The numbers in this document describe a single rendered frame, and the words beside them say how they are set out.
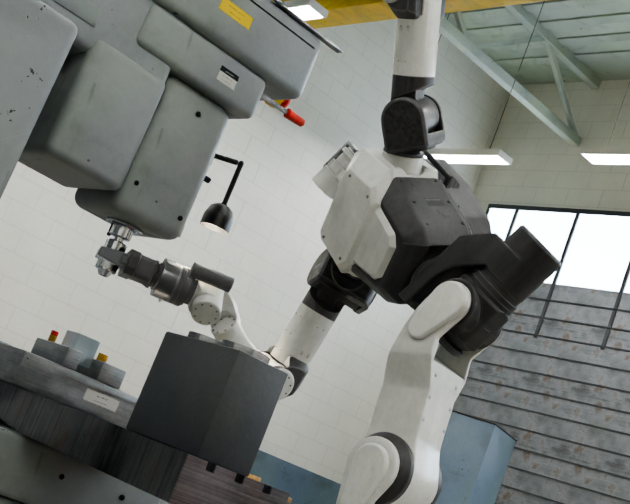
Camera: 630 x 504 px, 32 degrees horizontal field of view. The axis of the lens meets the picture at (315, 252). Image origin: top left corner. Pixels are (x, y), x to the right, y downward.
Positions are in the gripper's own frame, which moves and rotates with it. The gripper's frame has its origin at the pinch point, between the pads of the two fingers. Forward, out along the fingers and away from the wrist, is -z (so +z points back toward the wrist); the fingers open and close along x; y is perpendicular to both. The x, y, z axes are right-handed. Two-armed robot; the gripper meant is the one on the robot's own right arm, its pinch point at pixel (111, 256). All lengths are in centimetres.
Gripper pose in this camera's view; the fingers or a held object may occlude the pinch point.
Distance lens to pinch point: 243.5
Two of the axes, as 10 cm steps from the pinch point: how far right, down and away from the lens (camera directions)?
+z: 8.9, 3.9, 2.3
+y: -3.5, 9.1, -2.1
